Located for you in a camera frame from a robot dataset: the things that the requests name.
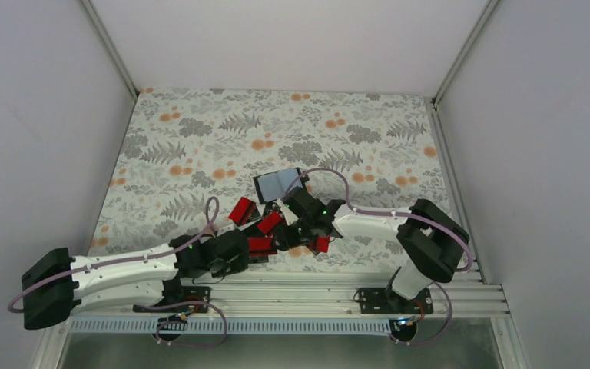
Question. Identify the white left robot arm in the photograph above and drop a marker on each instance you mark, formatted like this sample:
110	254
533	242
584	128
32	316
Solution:
60	285

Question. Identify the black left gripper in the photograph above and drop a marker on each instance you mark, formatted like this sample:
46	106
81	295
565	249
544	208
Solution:
240	264

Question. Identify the black card holder wallet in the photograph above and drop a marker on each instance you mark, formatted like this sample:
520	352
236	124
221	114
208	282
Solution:
271	186

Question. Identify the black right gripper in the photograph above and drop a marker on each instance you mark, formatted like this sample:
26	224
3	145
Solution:
287	242

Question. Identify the aluminium corner post left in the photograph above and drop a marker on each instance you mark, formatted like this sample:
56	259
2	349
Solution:
109	46

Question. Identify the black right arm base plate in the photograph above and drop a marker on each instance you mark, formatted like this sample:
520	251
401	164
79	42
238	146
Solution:
376	301

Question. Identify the aluminium corner post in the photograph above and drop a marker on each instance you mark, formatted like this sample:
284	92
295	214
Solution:
473	36
109	46

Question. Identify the aluminium corner post right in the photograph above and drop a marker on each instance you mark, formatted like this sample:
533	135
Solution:
473	36

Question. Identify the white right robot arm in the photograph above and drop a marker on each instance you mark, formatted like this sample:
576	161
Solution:
434	244

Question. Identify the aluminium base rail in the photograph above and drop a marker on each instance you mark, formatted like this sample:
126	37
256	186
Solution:
329	303

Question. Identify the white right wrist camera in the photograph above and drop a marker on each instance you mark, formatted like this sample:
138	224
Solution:
288	216

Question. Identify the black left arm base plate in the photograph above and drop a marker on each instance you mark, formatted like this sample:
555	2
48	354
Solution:
172	296

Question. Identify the black VIP card bottom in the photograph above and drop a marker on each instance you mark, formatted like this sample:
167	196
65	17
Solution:
258	259

